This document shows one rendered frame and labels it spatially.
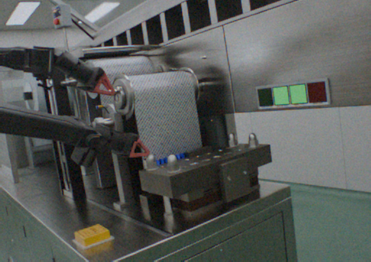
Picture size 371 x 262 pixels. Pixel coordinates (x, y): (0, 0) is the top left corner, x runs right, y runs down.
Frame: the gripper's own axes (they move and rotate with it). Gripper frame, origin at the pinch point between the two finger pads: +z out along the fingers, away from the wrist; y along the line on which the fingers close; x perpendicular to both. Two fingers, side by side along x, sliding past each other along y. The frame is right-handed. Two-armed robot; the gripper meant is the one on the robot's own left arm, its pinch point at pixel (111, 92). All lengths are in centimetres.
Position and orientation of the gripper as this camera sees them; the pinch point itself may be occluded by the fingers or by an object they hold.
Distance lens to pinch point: 111.0
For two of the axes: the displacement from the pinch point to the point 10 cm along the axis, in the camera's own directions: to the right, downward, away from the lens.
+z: 6.7, 4.7, 5.7
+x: 4.0, -8.8, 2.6
